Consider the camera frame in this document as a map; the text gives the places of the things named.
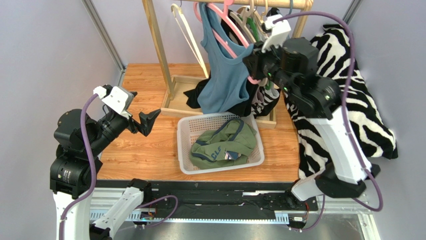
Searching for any blue tank top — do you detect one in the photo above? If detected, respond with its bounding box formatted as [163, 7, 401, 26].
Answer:
[197, 2, 257, 117]

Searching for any pink hanger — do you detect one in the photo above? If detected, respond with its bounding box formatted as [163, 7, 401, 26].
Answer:
[193, 0, 262, 85]

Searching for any green tank top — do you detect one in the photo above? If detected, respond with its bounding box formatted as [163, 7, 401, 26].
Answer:
[189, 118, 258, 170]

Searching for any cream hanger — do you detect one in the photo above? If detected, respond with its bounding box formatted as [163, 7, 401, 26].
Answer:
[170, 3, 209, 78]

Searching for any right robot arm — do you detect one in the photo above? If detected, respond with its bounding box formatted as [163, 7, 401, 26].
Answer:
[243, 38, 381, 204]

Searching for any striped tank top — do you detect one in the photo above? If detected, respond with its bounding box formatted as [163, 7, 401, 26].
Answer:
[251, 86, 281, 118]

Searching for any green hanger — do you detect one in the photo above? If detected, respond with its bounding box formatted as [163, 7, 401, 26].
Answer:
[246, 17, 260, 42]

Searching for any black tank top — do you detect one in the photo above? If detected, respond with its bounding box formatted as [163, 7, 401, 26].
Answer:
[183, 19, 254, 117]

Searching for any beige wooden hanger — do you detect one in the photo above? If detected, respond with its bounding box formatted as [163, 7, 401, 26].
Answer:
[228, 0, 269, 44]

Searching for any grey blue hanger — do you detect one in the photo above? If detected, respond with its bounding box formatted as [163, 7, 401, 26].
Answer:
[288, 0, 294, 15]

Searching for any wooden clothes rack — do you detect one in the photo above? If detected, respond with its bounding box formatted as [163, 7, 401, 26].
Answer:
[142, 0, 314, 129]

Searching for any white plastic basket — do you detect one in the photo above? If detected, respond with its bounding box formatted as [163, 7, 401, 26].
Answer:
[177, 112, 265, 175]

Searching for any zebra print blanket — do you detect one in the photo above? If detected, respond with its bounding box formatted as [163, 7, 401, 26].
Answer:
[284, 24, 399, 179]

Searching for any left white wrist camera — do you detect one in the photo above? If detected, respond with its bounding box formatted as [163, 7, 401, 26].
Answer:
[93, 84, 137, 120]

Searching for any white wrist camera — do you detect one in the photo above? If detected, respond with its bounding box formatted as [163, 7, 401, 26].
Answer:
[93, 84, 137, 120]
[261, 14, 291, 53]

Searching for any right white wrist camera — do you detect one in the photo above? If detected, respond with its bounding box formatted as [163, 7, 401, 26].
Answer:
[261, 14, 291, 53]

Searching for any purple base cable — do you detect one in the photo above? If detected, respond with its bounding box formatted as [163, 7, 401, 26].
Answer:
[134, 194, 180, 228]

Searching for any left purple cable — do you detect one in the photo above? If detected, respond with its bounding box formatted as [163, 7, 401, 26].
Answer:
[58, 93, 101, 240]

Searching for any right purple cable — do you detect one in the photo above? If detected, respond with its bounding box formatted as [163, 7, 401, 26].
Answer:
[272, 11, 384, 213]

